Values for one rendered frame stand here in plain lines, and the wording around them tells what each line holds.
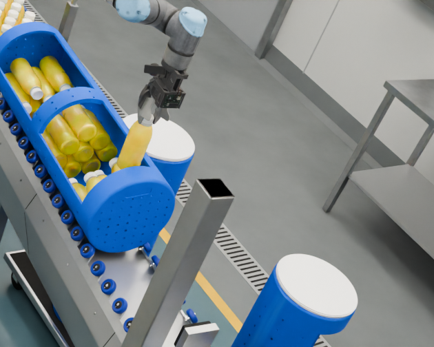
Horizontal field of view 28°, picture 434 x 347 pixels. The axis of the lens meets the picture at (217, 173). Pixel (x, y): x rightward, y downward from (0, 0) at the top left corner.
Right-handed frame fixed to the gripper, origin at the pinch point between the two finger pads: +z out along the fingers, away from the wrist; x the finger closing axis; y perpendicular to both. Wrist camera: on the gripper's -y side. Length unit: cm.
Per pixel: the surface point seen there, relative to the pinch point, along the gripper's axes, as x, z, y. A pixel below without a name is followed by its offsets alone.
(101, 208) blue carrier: -11.1, 23.9, 10.7
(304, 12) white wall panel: 303, 89, -258
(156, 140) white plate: 35, 34, -34
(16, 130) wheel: -10, 42, -49
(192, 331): -2, 29, 54
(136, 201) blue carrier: -0.4, 21.7, 10.7
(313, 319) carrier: 47, 36, 51
